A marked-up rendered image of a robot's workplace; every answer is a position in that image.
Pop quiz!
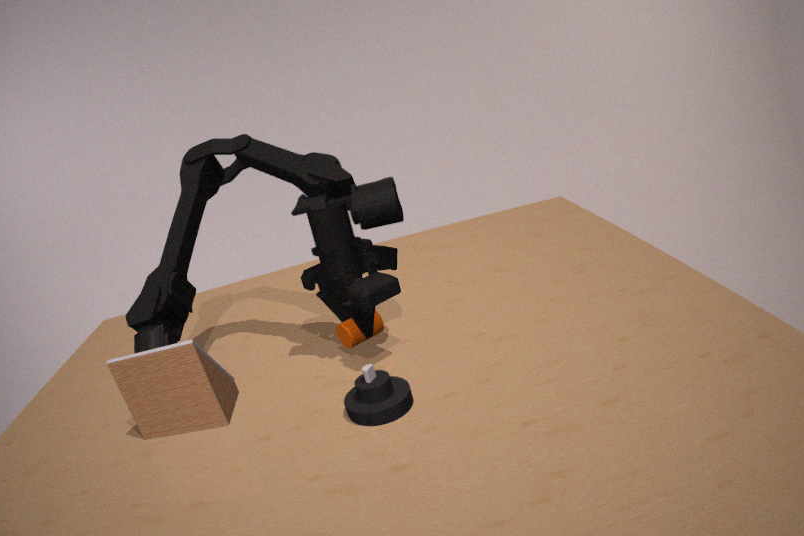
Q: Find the black round pedestal with silver shaft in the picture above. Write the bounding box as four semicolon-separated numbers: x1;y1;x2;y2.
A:
344;364;414;427

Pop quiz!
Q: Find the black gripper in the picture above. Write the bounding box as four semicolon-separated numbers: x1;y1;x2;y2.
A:
301;231;401;338

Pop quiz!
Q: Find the orange knob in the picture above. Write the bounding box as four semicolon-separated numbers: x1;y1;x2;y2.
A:
336;310;384;349

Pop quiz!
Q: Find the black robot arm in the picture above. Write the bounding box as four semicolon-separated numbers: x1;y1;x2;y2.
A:
125;134;404;353

